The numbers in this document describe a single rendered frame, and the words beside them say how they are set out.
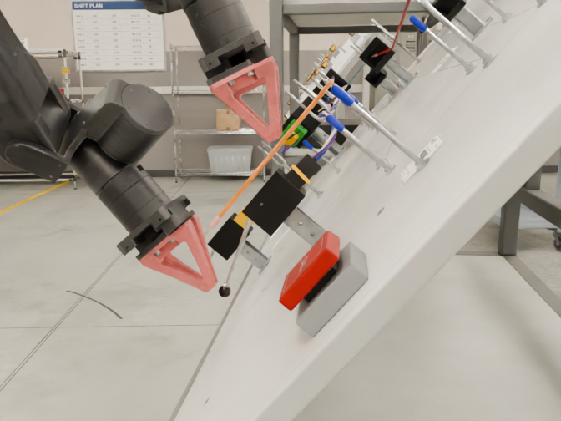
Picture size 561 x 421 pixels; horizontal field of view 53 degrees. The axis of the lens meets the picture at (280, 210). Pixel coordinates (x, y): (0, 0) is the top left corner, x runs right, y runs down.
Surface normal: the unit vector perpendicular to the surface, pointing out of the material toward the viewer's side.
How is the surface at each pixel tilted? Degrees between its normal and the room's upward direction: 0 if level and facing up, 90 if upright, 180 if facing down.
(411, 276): 90
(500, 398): 0
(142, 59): 90
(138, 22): 90
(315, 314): 90
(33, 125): 129
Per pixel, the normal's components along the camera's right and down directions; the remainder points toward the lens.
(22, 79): 0.99, -0.11
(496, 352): -0.01, -0.98
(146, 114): 0.65, -0.49
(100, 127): 0.02, 0.78
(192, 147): 0.02, 0.21
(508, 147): -0.77, -0.64
